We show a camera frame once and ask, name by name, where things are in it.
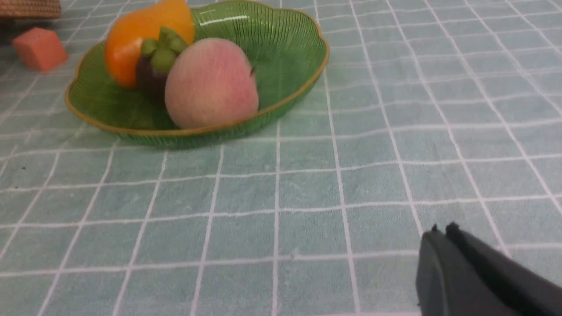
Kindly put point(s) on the woven rattan basket green lining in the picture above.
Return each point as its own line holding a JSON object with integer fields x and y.
{"x": 30, "y": 8}

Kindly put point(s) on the teal checkered tablecloth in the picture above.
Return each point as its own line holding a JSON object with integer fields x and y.
{"x": 429, "y": 111}

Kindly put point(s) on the dark purple mangosteen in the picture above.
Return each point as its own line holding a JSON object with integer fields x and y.
{"x": 157, "y": 57}

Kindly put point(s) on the green glass leaf plate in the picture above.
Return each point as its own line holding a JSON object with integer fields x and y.
{"x": 285, "y": 46}

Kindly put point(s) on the orange foam cube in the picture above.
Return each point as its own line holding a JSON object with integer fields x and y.
{"x": 40, "y": 49}

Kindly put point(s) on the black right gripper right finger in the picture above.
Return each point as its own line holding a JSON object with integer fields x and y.
{"x": 516, "y": 286}

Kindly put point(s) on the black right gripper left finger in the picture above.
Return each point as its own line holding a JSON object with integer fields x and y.
{"x": 447, "y": 284}

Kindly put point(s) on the pink peach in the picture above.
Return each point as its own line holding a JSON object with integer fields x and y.
{"x": 212, "y": 83}

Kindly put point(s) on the orange yellow mango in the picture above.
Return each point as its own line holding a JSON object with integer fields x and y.
{"x": 123, "y": 43}

